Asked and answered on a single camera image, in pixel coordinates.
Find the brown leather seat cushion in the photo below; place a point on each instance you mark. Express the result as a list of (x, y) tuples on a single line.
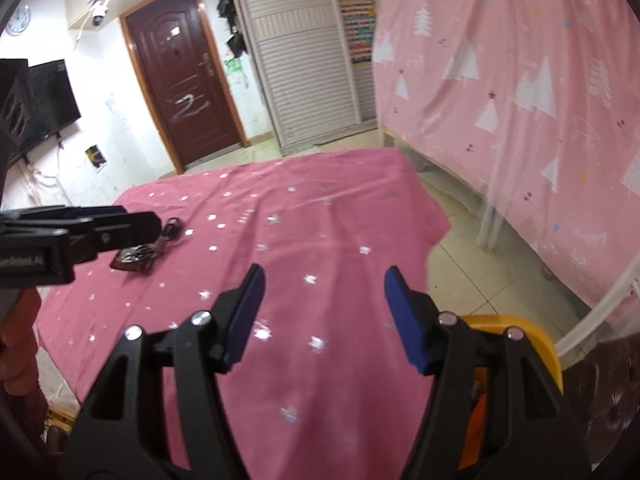
[(600, 400)]

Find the brown door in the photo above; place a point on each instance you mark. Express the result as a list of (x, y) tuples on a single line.
[(185, 75)]

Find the colourful wall poster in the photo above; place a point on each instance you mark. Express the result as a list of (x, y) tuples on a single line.
[(356, 27)]

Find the person's left forearm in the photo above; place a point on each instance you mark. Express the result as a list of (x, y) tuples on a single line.
[(20, 350)]

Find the white louvred wardrobe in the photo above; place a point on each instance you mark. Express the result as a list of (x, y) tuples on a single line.
[(305, 70)]

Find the white metal chair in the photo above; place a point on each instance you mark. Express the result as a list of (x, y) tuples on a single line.
[(590, 327)]

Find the small dark wall picture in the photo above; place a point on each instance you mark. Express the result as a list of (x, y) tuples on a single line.
[(95, 156)]

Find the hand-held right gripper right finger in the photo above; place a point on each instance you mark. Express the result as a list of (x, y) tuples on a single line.
[(407, 320)]

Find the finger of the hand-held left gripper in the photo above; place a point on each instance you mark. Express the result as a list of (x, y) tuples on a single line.
[(125, 227), (95, 212)]

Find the black wall television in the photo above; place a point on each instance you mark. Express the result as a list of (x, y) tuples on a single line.
[(52, 95)]

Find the pink tree-print curtain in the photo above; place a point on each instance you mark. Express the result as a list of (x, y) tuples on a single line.
[(525, 85)]

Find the pink star-print tablecloth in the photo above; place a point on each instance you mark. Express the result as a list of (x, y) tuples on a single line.
[(310, 220)]

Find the yellow plastic basin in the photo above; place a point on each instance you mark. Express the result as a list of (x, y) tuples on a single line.
[(540, 340)]

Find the black key fob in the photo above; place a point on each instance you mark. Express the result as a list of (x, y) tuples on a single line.
[(172, 229)]

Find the white wall clock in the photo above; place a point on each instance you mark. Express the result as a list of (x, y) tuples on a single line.
[(18, 20)]

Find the dark red wrapper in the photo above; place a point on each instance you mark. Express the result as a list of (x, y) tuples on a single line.
[(132, 259)]

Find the black hanging clothes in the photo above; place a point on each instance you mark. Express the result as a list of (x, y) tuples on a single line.
[(231, 10)]

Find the white security camera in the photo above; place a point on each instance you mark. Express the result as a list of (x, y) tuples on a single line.
[(98, 16)]

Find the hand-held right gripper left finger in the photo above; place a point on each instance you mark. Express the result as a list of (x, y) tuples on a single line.
[(245, 315)]

